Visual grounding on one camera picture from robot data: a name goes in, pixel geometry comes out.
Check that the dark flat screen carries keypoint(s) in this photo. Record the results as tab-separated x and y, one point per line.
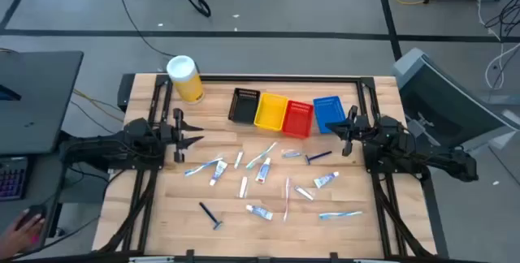
8	93

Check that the black backlit keyboard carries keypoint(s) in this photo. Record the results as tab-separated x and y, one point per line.
12	179

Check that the blue plastic basket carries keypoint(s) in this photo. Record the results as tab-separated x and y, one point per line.
328	113

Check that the teal toothbrush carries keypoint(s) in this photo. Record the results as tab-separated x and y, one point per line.
260	156

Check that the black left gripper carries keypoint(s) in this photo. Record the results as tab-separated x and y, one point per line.
178	133

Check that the person's hand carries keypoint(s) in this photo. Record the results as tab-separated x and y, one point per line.
20	236

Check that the printed packet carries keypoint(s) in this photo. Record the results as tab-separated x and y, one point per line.
325	179

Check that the black plastic basket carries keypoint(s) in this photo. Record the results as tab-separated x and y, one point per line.
243	106

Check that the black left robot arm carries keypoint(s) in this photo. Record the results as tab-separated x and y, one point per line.
122	143

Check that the yellow canister white lid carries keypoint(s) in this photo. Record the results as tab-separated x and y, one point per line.
189	86

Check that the black clamp bracket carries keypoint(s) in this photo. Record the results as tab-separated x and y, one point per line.
190	255
334	257

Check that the large grey tilted monitor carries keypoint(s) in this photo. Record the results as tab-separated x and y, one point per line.
443	96

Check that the yellow plastic basket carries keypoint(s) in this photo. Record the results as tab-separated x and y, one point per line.
271	112

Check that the red plastic basket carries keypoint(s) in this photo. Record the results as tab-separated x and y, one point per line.
297	119

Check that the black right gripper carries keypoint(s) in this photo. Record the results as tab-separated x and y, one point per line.
361	129

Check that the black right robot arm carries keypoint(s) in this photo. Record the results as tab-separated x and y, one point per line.
406	145

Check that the black computer mouse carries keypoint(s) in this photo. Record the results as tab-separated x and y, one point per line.
34	210

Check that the pink toothbrush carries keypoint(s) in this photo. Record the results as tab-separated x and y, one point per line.
287	198

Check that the small white toothpaste tube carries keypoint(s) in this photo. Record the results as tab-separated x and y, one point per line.
263	171
259	212
218	172

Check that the black desk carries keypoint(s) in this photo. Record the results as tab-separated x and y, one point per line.
40	100

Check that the grey keyboard desk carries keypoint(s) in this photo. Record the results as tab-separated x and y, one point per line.
44	182

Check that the dark blue disposable razor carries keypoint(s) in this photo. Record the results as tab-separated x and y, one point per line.
321	156
209	214

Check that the blue toothbrush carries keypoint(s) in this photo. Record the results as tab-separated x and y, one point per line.
340	214
203	166

